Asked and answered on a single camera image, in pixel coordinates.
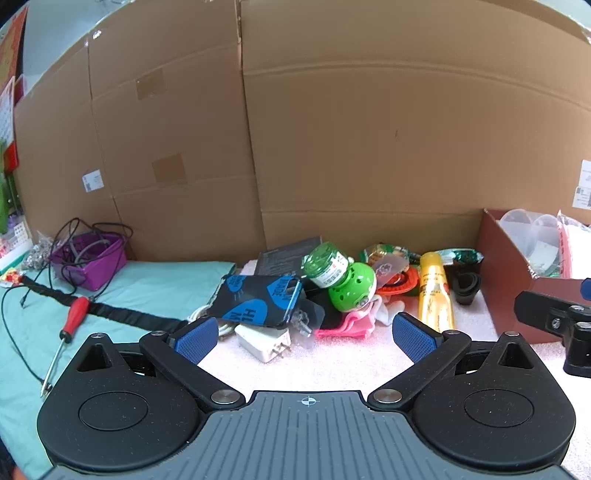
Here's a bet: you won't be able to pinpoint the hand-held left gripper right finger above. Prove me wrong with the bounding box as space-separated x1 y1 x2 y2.
367 312 541 411

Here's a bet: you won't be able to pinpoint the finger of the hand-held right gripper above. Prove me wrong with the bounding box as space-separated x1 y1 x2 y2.
563 322 591 377
514 277 591 343

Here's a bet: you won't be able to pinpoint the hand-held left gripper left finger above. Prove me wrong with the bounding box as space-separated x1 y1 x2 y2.
69 316 245 411

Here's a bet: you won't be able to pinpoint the white glove with pink cuff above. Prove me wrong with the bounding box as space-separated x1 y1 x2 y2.
365 295 397 326
315 308 376 341

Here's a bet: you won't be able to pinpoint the brown cardboard box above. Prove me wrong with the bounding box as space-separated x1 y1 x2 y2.
475 209 591 344

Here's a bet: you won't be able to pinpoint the yellow bottle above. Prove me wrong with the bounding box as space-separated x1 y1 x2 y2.
418 251 456 334

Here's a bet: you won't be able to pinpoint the clear adhesive hook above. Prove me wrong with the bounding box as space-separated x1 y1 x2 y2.
293 298 325 341
370 254 411 291

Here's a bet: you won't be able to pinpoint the orange silicone item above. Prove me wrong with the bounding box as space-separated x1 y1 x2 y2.
376 267 421 297

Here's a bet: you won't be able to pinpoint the white charger plug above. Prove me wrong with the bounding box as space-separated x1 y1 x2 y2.
235 322 293 364

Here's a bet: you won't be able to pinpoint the teal cloth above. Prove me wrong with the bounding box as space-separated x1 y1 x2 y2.
0 261 239 480

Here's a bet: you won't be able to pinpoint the black and blue packet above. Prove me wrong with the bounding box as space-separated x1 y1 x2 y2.
211 274 304 329

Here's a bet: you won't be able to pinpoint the pink and white packet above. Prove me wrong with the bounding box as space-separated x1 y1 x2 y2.
555 210 591 281

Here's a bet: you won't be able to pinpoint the black plastic cups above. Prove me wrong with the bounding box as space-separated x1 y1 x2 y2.
449 258 484 306

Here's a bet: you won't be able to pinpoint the clear plastic containers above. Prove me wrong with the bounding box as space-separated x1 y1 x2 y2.
497 208 563 278

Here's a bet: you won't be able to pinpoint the green round plastic device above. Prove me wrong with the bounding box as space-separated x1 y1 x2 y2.
328 262 378 322

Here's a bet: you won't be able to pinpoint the green flat packet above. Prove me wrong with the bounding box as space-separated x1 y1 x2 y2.
435 248 479 265

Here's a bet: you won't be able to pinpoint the green snack packet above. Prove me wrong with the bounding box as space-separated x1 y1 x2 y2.
359 243 422 267

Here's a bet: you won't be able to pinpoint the black cloth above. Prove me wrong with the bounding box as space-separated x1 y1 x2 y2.
299 285 343 331

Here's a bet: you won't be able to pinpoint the green capped repellent bottle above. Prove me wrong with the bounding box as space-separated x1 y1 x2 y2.
302 241 350 289

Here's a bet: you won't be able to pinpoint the black box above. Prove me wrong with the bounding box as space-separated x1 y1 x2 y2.
256 236 324 278

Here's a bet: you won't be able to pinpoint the purple plastic basket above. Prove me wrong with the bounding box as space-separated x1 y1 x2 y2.
49 232 129 292

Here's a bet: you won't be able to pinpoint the white shipping label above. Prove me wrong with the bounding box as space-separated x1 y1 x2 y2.
571 159 591 209

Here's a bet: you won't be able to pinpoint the bag of metal bolts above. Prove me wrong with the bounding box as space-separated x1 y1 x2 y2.
22 230 59 274

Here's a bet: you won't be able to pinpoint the small white label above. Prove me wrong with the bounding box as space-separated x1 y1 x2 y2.
82 170 106 194

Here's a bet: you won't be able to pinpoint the white plastic grid tray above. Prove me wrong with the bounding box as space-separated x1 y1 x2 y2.
0 216 34 271

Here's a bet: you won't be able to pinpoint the cardboard panel with tape patches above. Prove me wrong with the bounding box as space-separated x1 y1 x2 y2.
13 0 267 263

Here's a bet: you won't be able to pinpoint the large cardboard panel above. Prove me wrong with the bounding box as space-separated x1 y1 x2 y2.
239 0 591 265

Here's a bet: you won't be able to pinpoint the black strap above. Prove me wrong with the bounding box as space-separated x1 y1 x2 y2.
20 278 195 336

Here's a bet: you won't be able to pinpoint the red handled screwdriver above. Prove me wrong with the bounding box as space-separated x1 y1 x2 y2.
40 296 92 398

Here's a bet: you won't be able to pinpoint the grey cable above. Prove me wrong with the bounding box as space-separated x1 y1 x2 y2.
68 235 112 265

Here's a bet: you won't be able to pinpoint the thin black cable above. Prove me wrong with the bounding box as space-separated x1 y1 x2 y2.
0 276 52 385

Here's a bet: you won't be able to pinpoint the red wall poster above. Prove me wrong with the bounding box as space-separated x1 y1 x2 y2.
0 7 29 171

